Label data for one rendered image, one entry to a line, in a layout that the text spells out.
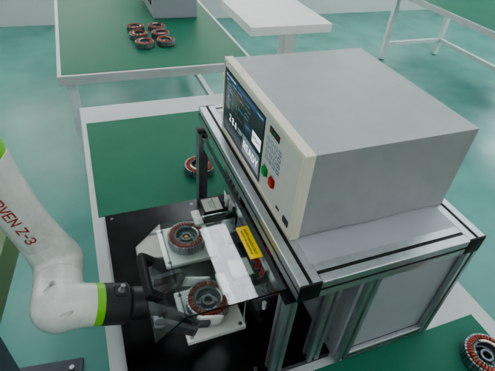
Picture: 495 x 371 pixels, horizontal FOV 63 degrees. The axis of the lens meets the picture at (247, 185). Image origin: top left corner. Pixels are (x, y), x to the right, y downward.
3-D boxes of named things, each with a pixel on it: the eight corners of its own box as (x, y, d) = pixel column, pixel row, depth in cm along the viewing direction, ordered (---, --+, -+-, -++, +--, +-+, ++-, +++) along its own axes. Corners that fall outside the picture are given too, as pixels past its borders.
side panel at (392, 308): (336, 362, 100) (370, 281, 79) (329, 351, 102) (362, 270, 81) (425, 330, 108) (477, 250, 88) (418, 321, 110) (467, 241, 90)
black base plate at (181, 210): (135, 423, 86) (135, 419, 84) (105, 221, 131) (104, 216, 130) (328, 356, 101) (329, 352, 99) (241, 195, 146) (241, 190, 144)
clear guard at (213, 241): (155, 344, 73) (153, 325, 69) (135, 248, 90) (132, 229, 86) (314, 297, 83) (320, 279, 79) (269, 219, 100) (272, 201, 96)
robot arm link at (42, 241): (-65, 191, 67) (3, 168, 69) (-53, 153, 75) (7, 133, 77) (46, 302, 92) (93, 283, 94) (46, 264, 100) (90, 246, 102)
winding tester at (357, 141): (289, 241, 80) (306, 157, 67) (222, 128, 111) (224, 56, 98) (442, 205, 92) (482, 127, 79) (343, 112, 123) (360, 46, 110)
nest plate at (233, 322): (188, 346, 98) (188, 343, 97) (174, 296, 108) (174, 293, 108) (245, 328, 102) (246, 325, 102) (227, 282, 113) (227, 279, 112)
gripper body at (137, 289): (135, 308, 87) (175, 306, 91) (129, 277, 93) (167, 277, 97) (126, 329, 90) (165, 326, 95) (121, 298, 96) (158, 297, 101)
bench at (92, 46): (83, 188, 254) (57, 76, 207) (71, 68, 385) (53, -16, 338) (246, 162, 289) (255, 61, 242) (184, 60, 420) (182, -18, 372)
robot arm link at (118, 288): (94, 302, 94) (97, 337, 88) (105, 269, 89) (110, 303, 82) (120, 302, 97) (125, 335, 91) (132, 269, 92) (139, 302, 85)
